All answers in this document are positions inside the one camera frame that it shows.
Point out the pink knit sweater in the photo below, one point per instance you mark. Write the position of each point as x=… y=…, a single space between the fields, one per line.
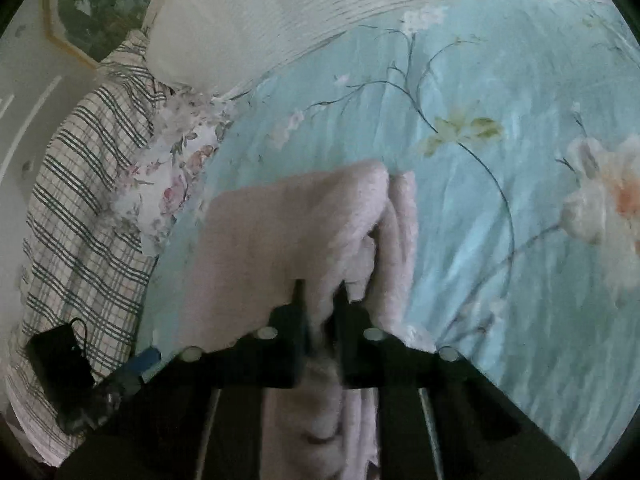
x=300 y=220

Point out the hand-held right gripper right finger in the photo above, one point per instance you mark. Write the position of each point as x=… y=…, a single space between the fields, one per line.
x=357 y=345

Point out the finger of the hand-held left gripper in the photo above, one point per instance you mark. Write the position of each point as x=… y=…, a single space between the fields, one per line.
x=146 y=359

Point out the plaid blanket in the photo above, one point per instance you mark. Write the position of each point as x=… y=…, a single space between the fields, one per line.
x=75 y=210

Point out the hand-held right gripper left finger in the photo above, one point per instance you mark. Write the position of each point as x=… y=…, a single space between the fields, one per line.
x=287 y=345

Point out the teal floral bedsheet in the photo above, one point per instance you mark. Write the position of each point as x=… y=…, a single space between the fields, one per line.
x=475 y=210

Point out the white floral cloth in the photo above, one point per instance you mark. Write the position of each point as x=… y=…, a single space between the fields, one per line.
x=170 y=180

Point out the white striped pillow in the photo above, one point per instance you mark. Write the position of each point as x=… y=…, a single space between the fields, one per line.
x=275 y=20

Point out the gold framed green painting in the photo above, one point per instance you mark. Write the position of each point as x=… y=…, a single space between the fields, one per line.
x=100 y=5

